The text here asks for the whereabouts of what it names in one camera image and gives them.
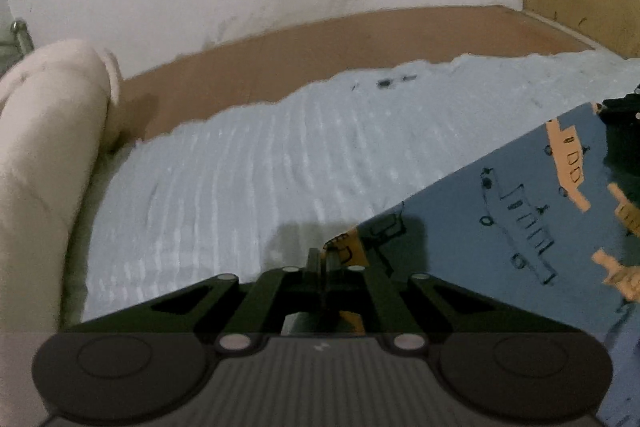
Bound blue pants with orange print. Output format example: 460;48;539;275
322;100;640;358

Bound light blue bed sheet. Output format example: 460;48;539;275
79;50;640;427

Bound brown bed base board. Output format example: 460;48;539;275
122;6;588;142

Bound cream rolled blanket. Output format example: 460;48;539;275
1;39;122;333

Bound metal bed headboard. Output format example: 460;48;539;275
0;18;35;56

